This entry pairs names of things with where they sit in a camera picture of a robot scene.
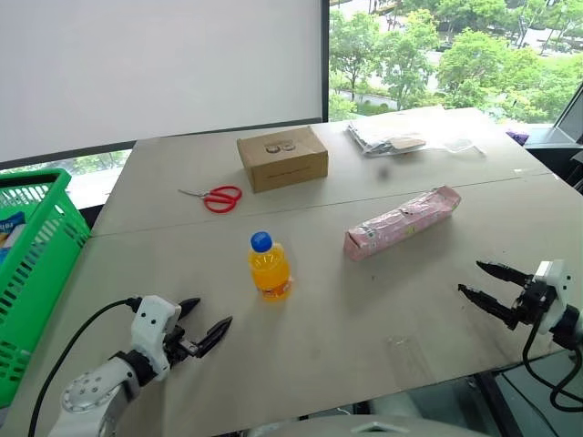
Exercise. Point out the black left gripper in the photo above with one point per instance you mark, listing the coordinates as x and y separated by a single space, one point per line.
178 344

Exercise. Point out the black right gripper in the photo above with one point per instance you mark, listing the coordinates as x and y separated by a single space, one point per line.
530 302

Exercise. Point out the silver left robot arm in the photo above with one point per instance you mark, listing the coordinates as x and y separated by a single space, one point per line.
86 400

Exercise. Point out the green plastic basket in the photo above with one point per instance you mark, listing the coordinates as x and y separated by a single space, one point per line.
45 255

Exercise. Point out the orange soda bottle blue cap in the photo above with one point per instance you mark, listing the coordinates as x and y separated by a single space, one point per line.
268 273

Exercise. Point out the transparent plastic sheet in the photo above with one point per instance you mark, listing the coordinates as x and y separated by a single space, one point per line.
406 357

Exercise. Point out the long pink snack package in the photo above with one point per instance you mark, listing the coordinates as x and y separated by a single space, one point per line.
401 223

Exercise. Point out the small clear plastic wrapper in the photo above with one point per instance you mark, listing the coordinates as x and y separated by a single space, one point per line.
457 145

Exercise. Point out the dark side desk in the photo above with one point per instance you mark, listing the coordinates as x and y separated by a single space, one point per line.
551 145

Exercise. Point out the purple object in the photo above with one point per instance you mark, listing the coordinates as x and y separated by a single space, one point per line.
518 135

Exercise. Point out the brown cardboard box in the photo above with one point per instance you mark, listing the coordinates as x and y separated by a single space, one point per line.
282 168

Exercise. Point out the dark monitor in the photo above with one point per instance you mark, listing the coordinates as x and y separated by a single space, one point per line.
569 114

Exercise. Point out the stack of clear plastic bags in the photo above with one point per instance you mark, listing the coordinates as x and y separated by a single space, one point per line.
378 136

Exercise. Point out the blue white snack package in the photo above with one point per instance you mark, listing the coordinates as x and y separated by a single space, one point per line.
11 227

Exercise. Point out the white roller blind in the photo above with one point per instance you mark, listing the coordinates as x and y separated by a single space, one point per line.
159 68

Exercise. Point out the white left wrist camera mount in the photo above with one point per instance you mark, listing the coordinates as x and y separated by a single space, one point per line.
150 323

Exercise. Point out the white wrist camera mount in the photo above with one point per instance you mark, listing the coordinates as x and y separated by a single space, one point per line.
558 282
150 323

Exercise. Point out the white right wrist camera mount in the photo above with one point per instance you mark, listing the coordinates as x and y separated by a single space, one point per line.
558 282

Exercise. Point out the black window frame post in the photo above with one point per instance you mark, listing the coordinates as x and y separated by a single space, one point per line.
324 59

